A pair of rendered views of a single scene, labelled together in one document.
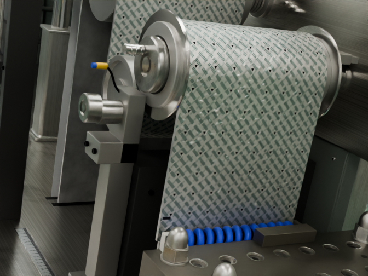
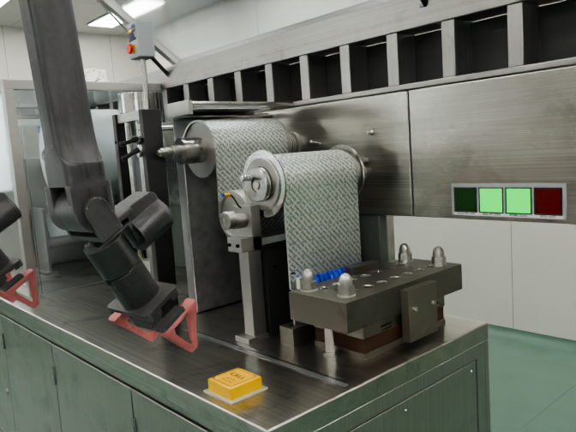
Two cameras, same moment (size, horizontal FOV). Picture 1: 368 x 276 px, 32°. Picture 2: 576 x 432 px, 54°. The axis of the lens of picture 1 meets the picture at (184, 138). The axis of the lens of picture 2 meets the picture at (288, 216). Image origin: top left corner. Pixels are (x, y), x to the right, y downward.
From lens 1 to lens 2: 0.46 m
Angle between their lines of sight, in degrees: 14
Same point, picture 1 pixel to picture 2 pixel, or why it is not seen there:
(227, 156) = (316, 228)
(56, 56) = not seen: hidden behind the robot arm
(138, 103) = (255, 210)
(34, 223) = not seen: hidden behind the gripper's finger
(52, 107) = not seen: hidden behind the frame
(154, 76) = (265, 189)
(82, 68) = (194, 214)
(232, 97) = (310, 191)
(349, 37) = (358, 147)
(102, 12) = (204, 171)
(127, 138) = (255, 233)
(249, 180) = (332, 241)
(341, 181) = (380, 235)
